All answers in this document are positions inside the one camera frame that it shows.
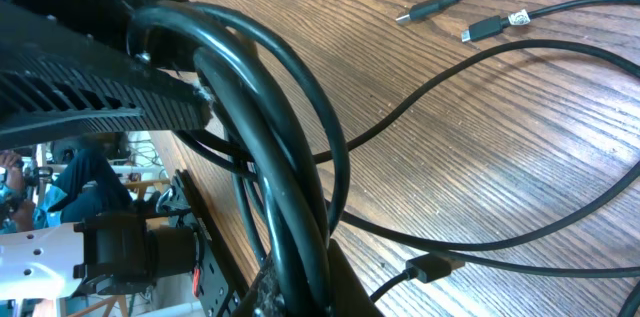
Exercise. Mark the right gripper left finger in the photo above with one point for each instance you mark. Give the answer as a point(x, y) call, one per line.
point(264, 298)

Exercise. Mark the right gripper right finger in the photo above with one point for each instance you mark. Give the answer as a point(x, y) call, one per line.
point(350, 297)

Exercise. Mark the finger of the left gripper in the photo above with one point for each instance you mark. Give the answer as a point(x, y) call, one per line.
point(56, 83)

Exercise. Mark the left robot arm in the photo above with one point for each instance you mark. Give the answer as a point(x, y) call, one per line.
point(112, 253)

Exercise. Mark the seated person blue clothes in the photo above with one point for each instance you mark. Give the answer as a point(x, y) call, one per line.
point(87, 187)

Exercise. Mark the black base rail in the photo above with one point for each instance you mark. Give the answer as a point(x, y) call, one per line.
point(217, 281)

